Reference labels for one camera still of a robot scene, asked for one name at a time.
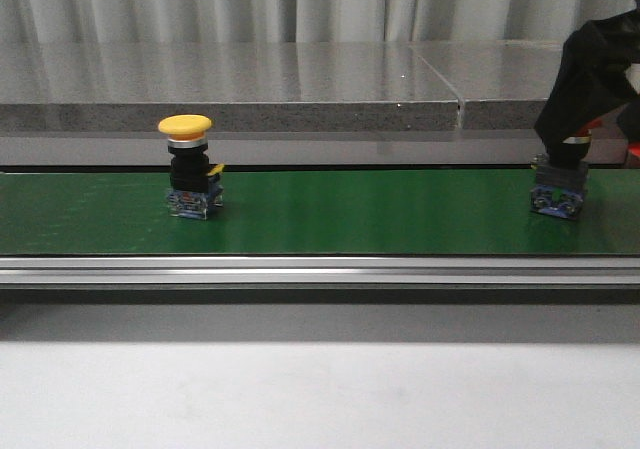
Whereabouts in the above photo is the red mushroom push button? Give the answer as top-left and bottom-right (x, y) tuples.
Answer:
(530, 127), (592, 220)

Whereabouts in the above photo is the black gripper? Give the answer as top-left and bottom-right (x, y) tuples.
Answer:
(534, 8), (639, 157)

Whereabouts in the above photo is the aluminium conveyor frame rail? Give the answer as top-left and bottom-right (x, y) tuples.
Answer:
(1, 256), (639, 287)

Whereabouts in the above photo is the grey granite slab left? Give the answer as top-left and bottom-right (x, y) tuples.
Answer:
(1, 43), (458, 135)

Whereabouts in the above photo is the green conveyor belt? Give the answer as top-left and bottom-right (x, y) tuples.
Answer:
(1, 168), (639, 255)

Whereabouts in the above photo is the grey granite slab right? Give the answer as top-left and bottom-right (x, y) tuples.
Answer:
(410, 40), (561, 132)

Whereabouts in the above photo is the red plastic tray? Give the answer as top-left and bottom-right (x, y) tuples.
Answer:
(624, 142), (640, 169)

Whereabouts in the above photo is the grey curtain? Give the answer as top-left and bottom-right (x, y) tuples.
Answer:
(1, 0), (634, 43)

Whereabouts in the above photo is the yellow mushroom push button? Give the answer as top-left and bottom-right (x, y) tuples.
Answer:
(158, 114), (225, 220)

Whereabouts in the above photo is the grey granite slab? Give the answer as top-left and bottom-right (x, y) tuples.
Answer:
(1, 43), (458, 135)
(410, 40), (561, 132)

